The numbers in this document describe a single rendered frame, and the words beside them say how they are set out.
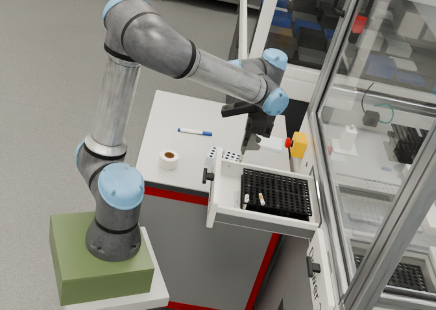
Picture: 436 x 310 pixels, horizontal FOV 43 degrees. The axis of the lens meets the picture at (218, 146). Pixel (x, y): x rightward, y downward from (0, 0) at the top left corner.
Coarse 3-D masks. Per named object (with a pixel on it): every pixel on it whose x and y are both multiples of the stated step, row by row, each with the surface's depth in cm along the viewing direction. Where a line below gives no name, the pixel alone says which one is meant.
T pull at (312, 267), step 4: (308, 256) 158; (308, 260) 157; (308, 264) 156; (312, 264) 156; (316, 264) 156; (308, 268) 155; (312, 268) 155; (316, 268) 155; (320, 268) 155; (308, 272) 154; (312, 272) 153; (316, 272) 155; (308, 276) 153; (312, 276) 153
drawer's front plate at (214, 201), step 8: (216, 152) 189; (216, 160) 183; (216, 168) 180; (216, 176) 176; (216, 184) 173; (216, 192) 170; (208, 200) 183; (216, 200) 167; (208, 208) 177; (216, 208) 168; (208, 216) 172; (208, 224) 172
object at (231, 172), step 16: (224, 160) 190; (224, 176) 192; (240, 176) 193; (304, 176) 192; (224, 192) 185; (240, 192) 187; (224, 208) 170; (240, 208) 180; (240, 224) 173; (256, 224) 173; (272, 224) 173; (288, 224) 173; (304, 224) 172
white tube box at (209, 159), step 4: (212, 148) 211; (216, 148) 212; (208, 152) 208; (212, 152) 209; (228, 152) 212; (232, 152) 212; (236, 152) 212; (208, 156) 207; (212, 156) 207; (224, 156) 209; (228, 156) 209; (232, 156) 210; (236, 156) 210; (208, 160) 207; (212, 160) 206; (236, 160) 208; (208, 164) 208; (212, 164) 207
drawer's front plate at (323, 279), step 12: (312, 240) 169; (324, 240) 163; (312, 252) 167; (324, 252) 158; (324, 264) 155; (324, 276) 151; (312, 288) 160; (324, 288) 149; (312, 300) 158; (324, 300) 147
